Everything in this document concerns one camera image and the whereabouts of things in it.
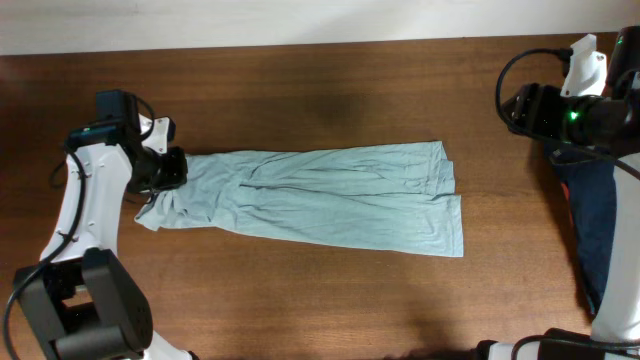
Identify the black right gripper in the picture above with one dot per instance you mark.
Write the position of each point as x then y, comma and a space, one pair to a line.
536, 112

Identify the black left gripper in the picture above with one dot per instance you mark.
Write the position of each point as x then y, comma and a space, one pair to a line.
173, 168

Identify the light teal t-shirt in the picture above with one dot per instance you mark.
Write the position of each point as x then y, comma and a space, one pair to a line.
397, 197

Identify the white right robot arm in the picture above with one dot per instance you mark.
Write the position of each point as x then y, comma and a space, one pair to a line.
615, 129

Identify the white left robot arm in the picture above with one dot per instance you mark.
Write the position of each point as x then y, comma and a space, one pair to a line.
79, 300

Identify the dark blue folded garment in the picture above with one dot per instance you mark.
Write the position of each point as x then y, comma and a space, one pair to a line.
589, 187

